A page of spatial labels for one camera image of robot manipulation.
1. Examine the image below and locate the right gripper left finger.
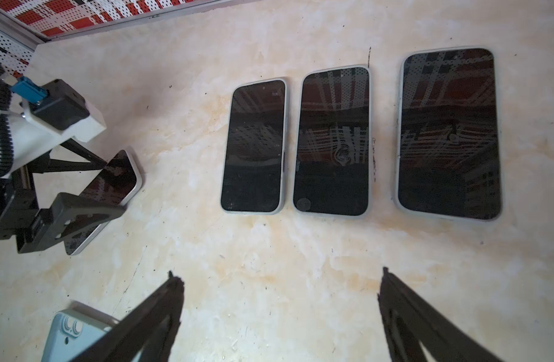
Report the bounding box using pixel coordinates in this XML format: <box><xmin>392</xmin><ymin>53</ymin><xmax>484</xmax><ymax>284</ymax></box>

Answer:
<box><xmin>74</xmin><ymin>272</ymin><xmax>184</xmax><ymax>361</ymax></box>

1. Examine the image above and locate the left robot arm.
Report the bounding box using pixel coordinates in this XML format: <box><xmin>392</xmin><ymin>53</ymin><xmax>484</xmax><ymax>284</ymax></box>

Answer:
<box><xmin>0</xmin><ymin>64</ymin><xmax>142</xmax><ymax>255</ymax></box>

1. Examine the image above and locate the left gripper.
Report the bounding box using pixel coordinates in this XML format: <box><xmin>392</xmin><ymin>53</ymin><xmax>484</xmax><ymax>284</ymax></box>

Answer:
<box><xmin>0</xmin><ymin>137</ymin><xmax>126</xmax><ymax>254</ymax></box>

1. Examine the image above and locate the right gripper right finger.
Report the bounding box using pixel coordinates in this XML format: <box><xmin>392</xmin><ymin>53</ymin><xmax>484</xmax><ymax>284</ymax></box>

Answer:
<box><xmin>378</xmin><ymin>267</ymin><xmax>500</xmax><ymax>361</ymax></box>

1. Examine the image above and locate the black phone horizontal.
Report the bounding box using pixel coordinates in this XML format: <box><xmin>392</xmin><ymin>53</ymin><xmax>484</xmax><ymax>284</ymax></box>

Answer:
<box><xmin>220</xmin><ymin>78</ymin><xmax>289</xmax><ymax>216</ymax></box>

